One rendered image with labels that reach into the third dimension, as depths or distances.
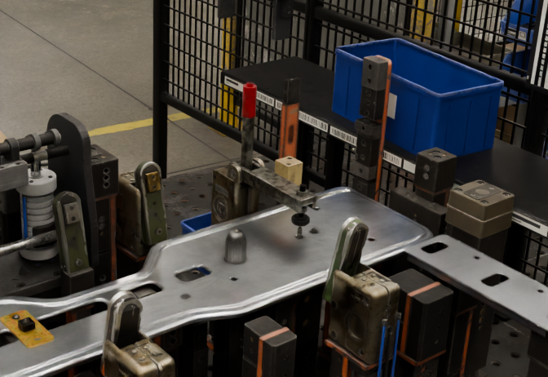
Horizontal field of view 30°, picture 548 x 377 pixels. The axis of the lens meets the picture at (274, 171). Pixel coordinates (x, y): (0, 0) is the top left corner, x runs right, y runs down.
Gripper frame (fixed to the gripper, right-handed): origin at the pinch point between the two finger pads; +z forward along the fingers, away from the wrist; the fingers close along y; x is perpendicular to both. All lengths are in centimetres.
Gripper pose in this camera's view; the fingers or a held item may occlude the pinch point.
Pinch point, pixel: (253, 20)
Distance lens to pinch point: 159.1
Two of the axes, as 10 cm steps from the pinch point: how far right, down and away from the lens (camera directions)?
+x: 7.7, -2.2, 6.0
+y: 6.3, 3.4, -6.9
